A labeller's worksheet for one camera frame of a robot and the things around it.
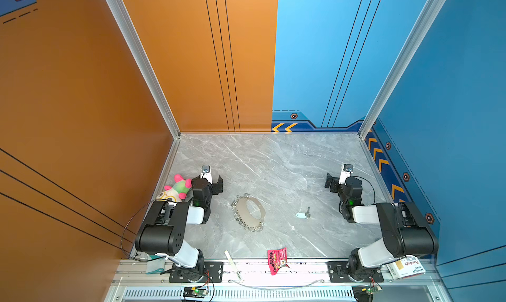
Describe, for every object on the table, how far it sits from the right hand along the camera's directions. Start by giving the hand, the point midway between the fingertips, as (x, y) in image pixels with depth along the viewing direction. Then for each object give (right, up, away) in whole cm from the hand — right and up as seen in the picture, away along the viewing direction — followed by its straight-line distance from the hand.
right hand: (338, 174), depth 94 cm
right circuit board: (+2, -38, -24) cm, 45 cm away
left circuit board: (-62, -40, -23) cm, 77 cm away
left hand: (-62, 0, +1) cm, 62 cm away
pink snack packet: (-31, -30, -18) cm, 47 cm away
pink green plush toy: (-75, -8, -5) cm, 76 cm away
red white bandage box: (+16, -31, -23) cm, 42 cm away
